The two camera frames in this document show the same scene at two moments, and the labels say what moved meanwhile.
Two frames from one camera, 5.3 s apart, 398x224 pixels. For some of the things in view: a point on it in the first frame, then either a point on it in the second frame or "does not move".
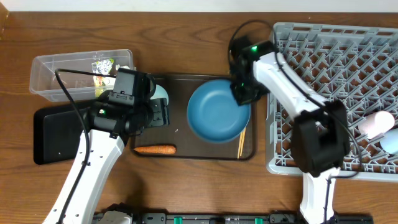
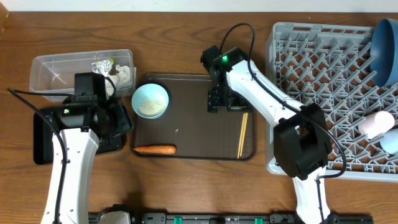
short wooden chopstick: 239,146 does not move
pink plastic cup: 376,124 does not move
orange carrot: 157,149 does not move
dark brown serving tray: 179,133 does not move
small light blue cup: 389,142 does not move
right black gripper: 241,98 -> 214,102
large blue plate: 214,114 -> 384,52
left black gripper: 161,111 -> 117,112
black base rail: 241,218 does not move
